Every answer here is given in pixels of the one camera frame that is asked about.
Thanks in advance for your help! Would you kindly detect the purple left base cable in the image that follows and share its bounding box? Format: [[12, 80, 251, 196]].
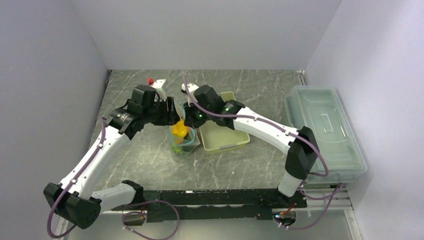
[[121, 199, 181, 240]]

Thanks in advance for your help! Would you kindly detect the yellow banana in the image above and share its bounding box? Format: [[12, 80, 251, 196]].
[[171, 119, 188, 145]]

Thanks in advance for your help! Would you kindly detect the clear zip bag blue zipper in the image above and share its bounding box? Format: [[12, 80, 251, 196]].
[[166, 104, 201, 163]]

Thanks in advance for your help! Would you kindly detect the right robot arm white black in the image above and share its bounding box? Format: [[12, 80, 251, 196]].
[[181, 83, 320, 208]]

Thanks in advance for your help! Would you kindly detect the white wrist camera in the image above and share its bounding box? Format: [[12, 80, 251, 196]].
[[147, 78, 167, 101], [181, 83, 199, 106]]

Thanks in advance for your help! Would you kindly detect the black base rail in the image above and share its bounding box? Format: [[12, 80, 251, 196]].
[[134, 188, 308, 223]]

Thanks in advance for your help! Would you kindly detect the clear plastic lidded container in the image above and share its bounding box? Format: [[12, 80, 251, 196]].
[[284, 85, 368, 184]]

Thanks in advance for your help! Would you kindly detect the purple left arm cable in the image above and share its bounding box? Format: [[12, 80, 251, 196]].
[[46, 117, 107, 239]]

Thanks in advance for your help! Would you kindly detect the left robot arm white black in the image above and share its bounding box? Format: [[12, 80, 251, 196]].
[[43, 85, 180, 229]]

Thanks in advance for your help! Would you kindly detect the green bumpy fruit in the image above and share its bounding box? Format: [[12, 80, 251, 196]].
[[171, 144, 183, 155]]

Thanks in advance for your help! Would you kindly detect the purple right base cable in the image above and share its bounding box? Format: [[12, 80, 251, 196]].
[[274, 182, 346, 232]]

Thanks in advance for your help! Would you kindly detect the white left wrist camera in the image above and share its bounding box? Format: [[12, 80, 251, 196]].
[[147, 78, 167, 101]]

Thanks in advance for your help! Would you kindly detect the aluminium frame rail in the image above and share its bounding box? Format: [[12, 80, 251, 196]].
[[294, 187, 353, 211]]

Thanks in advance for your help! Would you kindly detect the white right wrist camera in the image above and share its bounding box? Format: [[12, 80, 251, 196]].
[[181, 83, 199, 106]]

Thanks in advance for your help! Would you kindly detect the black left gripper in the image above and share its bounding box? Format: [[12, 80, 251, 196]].
[[142, 96, 181, 126]]

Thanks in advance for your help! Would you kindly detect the pale yellow plastic basket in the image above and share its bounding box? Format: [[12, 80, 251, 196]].
[[198, 91, 251, 154]]

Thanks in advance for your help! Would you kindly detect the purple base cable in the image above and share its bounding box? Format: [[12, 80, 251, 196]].
[[121, 199, 181, 240], [274, 182, 346, 232]]

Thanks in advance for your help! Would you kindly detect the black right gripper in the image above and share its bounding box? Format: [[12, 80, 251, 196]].
[[183, 98, 214, 130]]

